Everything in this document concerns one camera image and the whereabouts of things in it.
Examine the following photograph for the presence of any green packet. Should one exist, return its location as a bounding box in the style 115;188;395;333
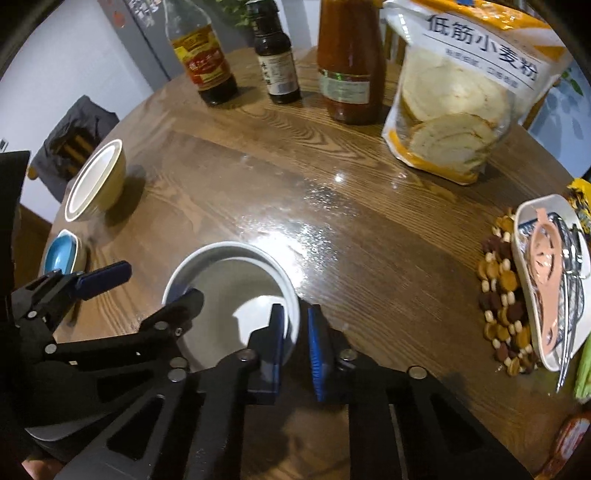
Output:
575;332;591;400

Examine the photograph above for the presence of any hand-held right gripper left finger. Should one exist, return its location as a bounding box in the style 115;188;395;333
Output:
55;304;287;480

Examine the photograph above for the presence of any large pale bowl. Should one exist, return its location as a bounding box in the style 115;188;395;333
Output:
64;138;127;222

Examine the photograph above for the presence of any orange red packet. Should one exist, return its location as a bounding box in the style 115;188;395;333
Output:
538;413;580;480

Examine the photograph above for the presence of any wooden bead trivet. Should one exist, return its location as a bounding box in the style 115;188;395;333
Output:
478;208;541;377

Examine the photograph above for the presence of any metal utensil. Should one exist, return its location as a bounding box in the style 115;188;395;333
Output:
551;217;591;393

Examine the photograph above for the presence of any grey refrigerator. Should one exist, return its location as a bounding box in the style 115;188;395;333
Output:
97;0;174;90

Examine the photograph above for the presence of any red sauce glass bottle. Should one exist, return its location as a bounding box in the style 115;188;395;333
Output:
317;0;387;125

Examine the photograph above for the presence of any blue shallow dish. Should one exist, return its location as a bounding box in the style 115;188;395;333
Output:
43;229;88;278

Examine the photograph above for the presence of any vinegar bottle with yellow cap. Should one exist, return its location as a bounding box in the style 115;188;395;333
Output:
164;0;239;107

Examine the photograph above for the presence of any hanging green vine plant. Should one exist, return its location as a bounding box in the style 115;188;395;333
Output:
217;0;252;28

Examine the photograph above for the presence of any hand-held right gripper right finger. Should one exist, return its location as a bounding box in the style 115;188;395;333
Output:
307;304;532;480

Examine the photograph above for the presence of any flour bag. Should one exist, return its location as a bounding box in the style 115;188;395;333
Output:
382;0;573;186

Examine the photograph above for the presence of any white utensil tray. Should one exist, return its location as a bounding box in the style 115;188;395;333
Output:
512;195;591;372

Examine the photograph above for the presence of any small dark sauce bottle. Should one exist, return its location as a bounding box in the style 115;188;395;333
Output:
245;0;302;104

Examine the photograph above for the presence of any dark grey jacket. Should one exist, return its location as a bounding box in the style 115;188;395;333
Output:
28;95;121;204

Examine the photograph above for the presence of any medium white bowl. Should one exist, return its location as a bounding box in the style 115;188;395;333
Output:
161;241;302;372

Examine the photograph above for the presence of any wooden chair with jacket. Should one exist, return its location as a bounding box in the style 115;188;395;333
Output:
28;134;93;181

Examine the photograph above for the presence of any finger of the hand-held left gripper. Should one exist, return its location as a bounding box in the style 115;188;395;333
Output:
44;288;205;365
9;261;132;326

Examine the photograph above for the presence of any yellow packet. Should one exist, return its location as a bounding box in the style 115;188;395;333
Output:
566;178;591;227

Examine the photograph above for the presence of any pink egg separator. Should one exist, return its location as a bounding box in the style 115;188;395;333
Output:
529;208;571;361

